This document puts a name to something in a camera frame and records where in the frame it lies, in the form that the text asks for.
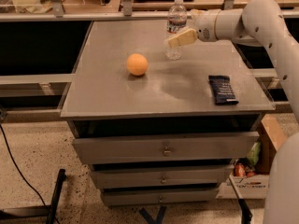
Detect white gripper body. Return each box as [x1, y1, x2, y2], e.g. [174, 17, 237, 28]
[193, 9, 219, 42]

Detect clear plastic water bottle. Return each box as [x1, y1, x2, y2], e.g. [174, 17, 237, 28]
[165, 0, 187, 61]

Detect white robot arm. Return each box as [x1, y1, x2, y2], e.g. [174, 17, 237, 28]
[165, 0, 299, 224]

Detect dark blue snack packet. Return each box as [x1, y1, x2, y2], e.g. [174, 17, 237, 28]
[208, 76, 238, 105]

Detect orange ball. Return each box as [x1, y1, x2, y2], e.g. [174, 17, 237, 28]
[126, 53, 149, 76]

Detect grey drawer cabinet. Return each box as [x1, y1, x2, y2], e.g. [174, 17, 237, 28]
[62, 21, 272, 194]

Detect top grey drawer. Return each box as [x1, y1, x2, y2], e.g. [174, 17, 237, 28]
[73, 132, 259, 164]

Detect grey drawer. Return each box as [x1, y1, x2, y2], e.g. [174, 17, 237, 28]
[101, 188, 218, 206]
[91, 165, 233, 189]
[73, 132, 259, 164]

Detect green snack bag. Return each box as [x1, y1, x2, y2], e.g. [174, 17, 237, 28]
[247, 142, 262, 166]

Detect middle grey drawer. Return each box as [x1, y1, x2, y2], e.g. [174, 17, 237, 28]
[91, 165, 233, 189]

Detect red snack packets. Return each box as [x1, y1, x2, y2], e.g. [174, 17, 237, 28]
[234, 163, 256, 177]

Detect bottom grey drawer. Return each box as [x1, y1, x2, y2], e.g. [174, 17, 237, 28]
[101, 188, 218, 206]

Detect cardboard box with snacks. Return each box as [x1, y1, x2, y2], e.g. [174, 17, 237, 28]
[216, 114, 288, 200]

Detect black stand leg right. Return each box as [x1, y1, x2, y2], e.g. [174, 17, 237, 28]
[229, 175, 253, 224]

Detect black metal stand leg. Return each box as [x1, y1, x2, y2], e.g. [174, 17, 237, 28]
[0, 169, 66, 224]

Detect metal railing frame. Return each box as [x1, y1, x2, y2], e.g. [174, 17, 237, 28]
[0, 0, 299, 22]

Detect black floor cable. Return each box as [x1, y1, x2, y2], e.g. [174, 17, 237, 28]
[0, 123, 60, 224]

